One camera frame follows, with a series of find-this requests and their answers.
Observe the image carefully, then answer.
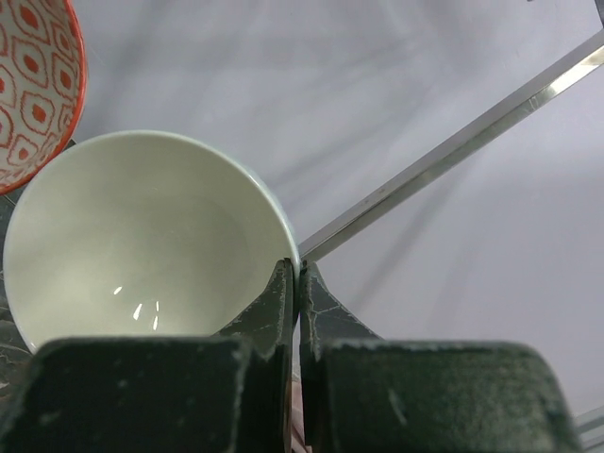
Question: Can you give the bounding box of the stainless steel dish rack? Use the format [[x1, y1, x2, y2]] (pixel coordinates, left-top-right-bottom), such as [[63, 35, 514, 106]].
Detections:
[[297, 0, 604, 445]]

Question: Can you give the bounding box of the plain white bowl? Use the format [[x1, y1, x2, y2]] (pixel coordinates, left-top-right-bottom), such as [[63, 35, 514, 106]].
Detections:
[[3, 130, 300, 352]]

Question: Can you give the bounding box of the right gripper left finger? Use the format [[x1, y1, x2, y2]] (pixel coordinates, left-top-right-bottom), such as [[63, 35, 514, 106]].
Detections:
[[1, 260, 294, 452]]

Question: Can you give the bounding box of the red patterned bowl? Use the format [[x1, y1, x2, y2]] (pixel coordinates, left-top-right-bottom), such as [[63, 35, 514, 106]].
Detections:
[[1, 0, 88, 194]]

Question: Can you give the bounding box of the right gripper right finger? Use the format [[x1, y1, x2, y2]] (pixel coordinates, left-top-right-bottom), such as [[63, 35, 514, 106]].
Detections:
[[299, 264, 582, 452]]

